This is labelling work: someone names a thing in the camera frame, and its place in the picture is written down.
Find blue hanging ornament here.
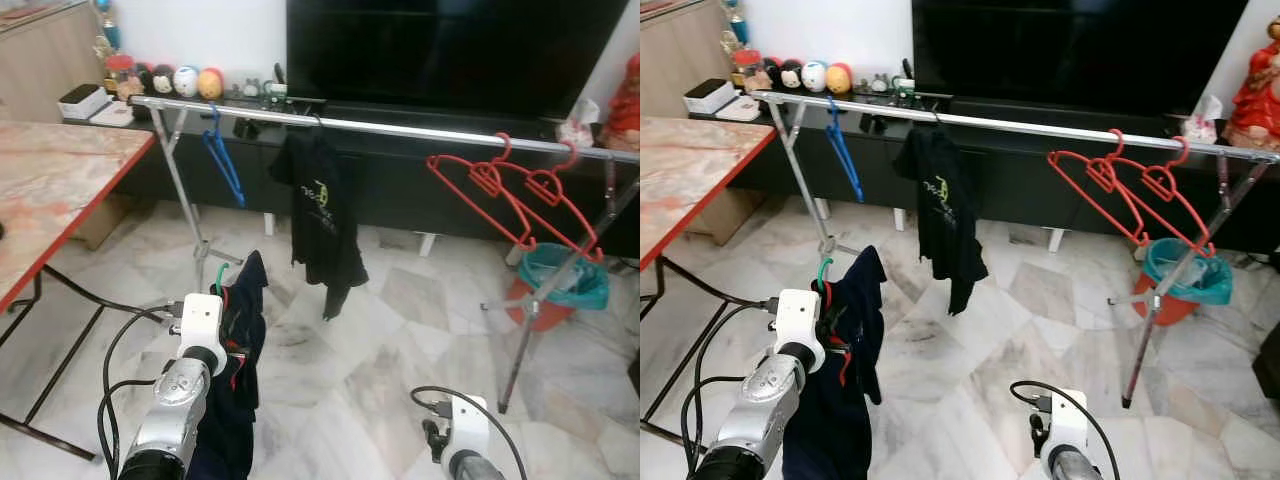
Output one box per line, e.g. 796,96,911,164
93,0,123,51
720,0,749,46

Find orange bin teal bag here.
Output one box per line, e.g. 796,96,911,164
1130,238,1236,326
505,243,611,333

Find silver metal clothes rack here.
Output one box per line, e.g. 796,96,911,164
128,93,641,414
750,90,1280,409

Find flat white box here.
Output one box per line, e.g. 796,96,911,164
90,100,136,127
715,95,763,123

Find black television console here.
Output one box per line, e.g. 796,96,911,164
690,90,1280,251
65,95,641,257

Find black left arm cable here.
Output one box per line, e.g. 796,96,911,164
97,300,186,471
680,295,783,471

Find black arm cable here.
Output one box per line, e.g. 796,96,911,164
680,295,783,471
97,300,186,471
1010,380,1123,480
410,385,529,480

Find red festive decoration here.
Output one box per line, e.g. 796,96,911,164
1225,15,1280,153
600,52,641,151

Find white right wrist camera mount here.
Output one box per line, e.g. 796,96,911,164
1045,390,1091,456
445,395,491,461

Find red plastic hanger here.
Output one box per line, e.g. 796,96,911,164
425,133,541,251
1047,130,1161,246
1120,137,1216,259
500,140,606,263

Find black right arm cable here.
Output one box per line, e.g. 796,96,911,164
1010,380,1123,480
410,385,529,480

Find black t-shirt green print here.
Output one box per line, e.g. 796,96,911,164
270,130,369,321
893,125,991,316

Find black flat television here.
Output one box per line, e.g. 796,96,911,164
912,0,1251,113
287,0,631,121

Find white patterned box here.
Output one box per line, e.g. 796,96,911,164
558,97,601,149
1180,95,1223,144

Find light wooden cabinet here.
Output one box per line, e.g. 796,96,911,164
640,0,731,121
0,0,106,126

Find white box black lid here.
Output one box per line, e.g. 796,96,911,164
58,84,109,121
683,79,736,114

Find navy garment red trim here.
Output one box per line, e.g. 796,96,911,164
782,245,889,480
185,250,269,480

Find marble table red edge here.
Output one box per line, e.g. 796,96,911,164
640,115,779,441
0,120,156,461

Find blue plastic hanger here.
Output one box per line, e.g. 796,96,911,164
825,97,866,204
203,103,247,209

